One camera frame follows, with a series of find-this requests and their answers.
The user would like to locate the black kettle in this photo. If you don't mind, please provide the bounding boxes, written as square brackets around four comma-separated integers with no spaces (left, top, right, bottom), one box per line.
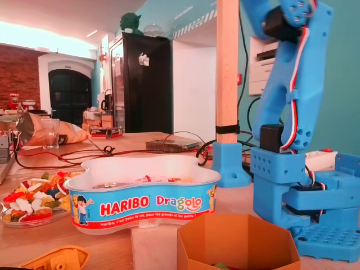
[101,89,114,112]

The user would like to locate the green Yoda head figure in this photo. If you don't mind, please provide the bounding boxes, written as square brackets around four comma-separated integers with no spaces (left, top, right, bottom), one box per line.
[120,12,144,36]

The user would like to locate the red popcorn machine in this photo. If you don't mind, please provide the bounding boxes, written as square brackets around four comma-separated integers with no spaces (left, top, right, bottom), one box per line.
[8,93,20,110]

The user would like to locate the metal mesh power supply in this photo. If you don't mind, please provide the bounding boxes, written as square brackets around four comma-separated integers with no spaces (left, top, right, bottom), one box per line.
[145,137,202,153]

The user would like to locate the orange plastic printed part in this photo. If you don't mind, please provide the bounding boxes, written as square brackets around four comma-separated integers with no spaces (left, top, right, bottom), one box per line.
[19,245,91,270]

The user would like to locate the brown paper snack bag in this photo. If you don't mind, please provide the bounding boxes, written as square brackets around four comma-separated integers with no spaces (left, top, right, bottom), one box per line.
[16,111,93,146]

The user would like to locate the glass dome cover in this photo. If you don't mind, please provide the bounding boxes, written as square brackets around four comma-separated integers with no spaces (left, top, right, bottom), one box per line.
[142,23,165,38]

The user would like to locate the white power strip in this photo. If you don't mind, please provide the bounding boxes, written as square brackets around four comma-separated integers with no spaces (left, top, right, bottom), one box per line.
[305,148,338,171]

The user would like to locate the cardboard boxes stack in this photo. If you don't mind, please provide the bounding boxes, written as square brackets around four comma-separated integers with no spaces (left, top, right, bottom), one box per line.
[83,109,114,133]

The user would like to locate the black strap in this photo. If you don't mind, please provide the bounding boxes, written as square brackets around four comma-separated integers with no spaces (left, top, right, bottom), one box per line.
[215,125,240,135]

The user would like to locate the blue post base mount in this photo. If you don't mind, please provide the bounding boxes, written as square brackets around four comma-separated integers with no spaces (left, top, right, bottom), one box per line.
[211,141,253,188]

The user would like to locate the orange hexagonal box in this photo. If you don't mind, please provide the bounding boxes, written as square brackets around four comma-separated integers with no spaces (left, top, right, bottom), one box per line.
[176,213,301,270]

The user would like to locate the green gummy candy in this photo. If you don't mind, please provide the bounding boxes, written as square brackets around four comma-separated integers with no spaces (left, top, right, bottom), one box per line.
[210,261,234,270]

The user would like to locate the white office printer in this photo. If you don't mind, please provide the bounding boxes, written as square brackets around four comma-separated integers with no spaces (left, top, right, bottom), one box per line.
[249,36,280,96]

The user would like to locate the black arched door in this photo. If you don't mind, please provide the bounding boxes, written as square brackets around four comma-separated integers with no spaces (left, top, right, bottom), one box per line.
[48,69,93,127]

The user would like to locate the colourful gummy candy pile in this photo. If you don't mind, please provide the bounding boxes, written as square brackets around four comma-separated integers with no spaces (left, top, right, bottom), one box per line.
[2,170,84,223]

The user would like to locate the grey metal device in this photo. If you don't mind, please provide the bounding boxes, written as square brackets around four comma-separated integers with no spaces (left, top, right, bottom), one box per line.
[0,129,15,185]

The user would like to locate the wooden post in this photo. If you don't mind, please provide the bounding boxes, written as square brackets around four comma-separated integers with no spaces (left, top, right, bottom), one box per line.
[215,0,240,144]

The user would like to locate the red wire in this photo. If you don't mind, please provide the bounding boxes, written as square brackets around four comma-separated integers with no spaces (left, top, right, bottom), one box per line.
[13,130,203,169]

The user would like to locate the small wrapped candies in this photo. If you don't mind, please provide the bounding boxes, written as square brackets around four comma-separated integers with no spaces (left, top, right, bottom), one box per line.
[133,174,195,184]

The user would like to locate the Haribo Dragolo candy tub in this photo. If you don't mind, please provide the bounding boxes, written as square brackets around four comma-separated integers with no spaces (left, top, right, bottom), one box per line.
[64,154,222,236]

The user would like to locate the red and black flat box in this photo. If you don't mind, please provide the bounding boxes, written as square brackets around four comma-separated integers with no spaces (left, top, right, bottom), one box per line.
[90,126,124,138]

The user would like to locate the clear drinking glass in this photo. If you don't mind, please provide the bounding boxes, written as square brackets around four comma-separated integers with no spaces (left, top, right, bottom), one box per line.
[42,118,61,150]

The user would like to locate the black fridge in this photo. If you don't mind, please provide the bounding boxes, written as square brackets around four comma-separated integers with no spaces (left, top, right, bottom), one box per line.
[109,32,173,134]

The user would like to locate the clear plastic plate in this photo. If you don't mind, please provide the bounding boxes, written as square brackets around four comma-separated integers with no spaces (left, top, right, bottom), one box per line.
[0,191,73,228]

